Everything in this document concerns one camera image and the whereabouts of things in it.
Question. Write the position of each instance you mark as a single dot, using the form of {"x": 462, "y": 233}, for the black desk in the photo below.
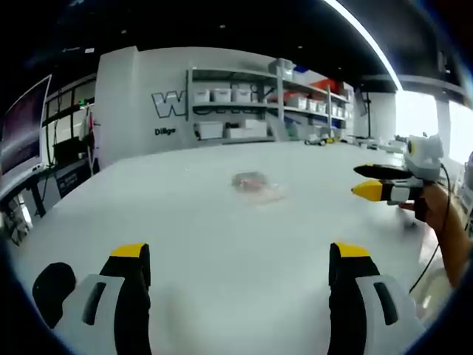
{"x": 26, "y": 196}

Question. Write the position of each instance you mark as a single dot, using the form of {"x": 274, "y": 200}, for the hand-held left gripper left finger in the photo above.
{"x": 111, "y": 296}

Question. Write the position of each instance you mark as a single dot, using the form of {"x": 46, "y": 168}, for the large white storage box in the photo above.
{"x": 208, "y": 130}

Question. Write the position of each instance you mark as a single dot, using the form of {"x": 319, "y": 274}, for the person's right hand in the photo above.
{"x": 430, "y": 207}

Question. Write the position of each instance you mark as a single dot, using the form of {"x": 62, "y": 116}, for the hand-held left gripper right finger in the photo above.
{"x": 362, "y": 296}

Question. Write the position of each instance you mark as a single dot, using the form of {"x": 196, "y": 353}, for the computer monitor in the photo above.
{"x": 24, "y": 127}

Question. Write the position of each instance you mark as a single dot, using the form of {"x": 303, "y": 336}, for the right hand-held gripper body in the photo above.
{"x": 421, "y": 159}

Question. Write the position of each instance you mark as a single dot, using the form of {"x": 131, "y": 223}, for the white storage bin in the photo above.
{"x": 241, "y": 94}
{"x": 221, "y": 94}
{"x": 201, "y": 95}

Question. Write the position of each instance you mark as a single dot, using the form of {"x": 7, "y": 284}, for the clear resealable bag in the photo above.
{"x": 255, "y": 186}

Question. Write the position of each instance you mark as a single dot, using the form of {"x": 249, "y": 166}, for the white partition wall panel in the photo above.
{"x": 142, "y": 107}

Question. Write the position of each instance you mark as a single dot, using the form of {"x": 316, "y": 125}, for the grey metal storage shelf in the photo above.
{"x": 273, "y": 105}

